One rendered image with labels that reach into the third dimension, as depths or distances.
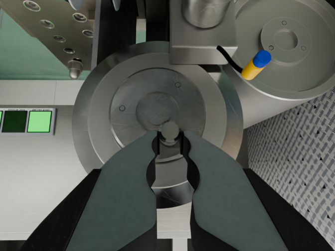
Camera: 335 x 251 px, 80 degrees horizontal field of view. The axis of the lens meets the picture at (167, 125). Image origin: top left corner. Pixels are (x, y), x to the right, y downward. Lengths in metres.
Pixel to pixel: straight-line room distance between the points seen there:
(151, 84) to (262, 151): 0.27
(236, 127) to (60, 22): 0.38
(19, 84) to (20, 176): 3.16
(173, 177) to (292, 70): 0.15
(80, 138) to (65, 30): 0.33
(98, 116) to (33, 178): 0.43
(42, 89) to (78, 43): 3.02
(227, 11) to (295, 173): 0.22
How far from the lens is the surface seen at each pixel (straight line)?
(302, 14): 0.26
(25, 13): 0.47
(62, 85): 3.39
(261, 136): 0.39
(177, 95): 0.16
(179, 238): 0.53
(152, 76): 0.16
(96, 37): 0.22
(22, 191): 0.60
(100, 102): 0.18
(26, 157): 0.60
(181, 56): 0.17
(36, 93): 3.53
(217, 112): 0.17
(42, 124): 0.58
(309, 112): 0.29
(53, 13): 0.45
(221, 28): 0.17
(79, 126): 0.19
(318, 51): 0.25
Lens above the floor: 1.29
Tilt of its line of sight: 11 degrees down
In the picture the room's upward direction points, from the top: 180 degrees clockwise
